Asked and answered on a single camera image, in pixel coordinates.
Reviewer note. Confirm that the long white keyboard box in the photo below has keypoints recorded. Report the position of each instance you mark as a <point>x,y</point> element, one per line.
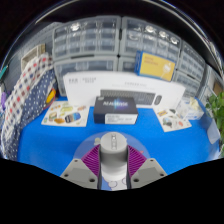
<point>83,88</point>

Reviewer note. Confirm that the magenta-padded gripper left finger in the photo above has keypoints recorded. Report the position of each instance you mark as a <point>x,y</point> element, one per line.
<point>78,170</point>

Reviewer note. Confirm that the yellow and blue box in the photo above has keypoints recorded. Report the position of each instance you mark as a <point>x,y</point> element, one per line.
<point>155,66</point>

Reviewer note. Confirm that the white grey computer mouse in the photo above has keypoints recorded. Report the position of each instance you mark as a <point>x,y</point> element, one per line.
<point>113,156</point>

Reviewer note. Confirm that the food sticker sheet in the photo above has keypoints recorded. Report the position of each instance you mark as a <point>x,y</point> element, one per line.
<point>65,115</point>
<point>171,119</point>

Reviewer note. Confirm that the potted green leafy plant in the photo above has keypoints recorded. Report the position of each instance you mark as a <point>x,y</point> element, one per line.
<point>216,110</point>

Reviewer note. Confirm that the navy white-dotted cloth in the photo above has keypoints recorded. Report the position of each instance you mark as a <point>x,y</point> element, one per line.
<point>35,103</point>

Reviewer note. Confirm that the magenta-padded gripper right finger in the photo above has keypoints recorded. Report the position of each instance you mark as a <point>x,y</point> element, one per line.
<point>150,170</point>

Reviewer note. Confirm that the clear plastic box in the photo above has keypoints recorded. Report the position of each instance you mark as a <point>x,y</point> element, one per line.
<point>190,109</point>

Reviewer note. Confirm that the small black product box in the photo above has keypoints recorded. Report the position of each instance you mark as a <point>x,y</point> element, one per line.
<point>115,108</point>

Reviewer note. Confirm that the beige open cardboard box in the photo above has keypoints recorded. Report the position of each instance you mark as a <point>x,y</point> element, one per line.
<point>31,56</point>

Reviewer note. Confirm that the large blue desk mat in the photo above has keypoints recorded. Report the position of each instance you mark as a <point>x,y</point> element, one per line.
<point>140,136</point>

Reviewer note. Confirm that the red blue checked cloth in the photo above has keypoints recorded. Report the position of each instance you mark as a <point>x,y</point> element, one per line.
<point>23,90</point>

